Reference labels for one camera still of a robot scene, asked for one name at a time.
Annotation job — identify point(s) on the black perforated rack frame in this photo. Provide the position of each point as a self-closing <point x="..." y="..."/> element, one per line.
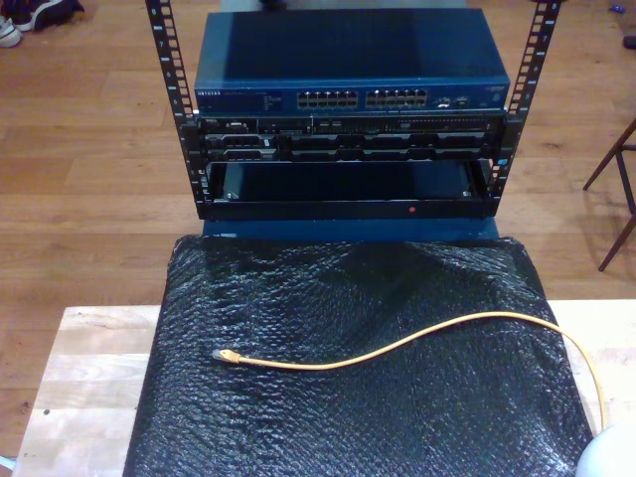
<point x="166" y="59"/>

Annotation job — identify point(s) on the black bubble wrap mat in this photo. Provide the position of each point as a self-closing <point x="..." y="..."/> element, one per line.
<point x="348" y="397"/>

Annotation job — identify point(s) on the dark sneaker white sole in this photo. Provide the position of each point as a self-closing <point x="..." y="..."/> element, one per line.
<point x="49" y="12"/>

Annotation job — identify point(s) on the blue metal base panel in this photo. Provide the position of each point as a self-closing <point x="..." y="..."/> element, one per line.
<point x="348" y="230"/>

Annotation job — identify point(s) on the small blue floor object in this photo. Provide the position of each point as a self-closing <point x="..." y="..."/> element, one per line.
<point x="616" y="9"/>

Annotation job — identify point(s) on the black rack shelf tray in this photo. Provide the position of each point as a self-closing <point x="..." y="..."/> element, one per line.
<point x="348" y="208"/>

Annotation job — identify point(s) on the dark brown wooden chair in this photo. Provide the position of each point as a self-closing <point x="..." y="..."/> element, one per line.
<point x="610" y="155"/>

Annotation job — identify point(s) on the black server chassis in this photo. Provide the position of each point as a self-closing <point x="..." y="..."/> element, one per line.
<point x="387" y="144"/>

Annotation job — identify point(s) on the blue network switch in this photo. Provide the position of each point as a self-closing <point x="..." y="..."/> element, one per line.
<point x="348" y="49"/>

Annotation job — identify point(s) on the small dark floor object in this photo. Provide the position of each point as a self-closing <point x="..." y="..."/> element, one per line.
<point x="631" y="42"/>

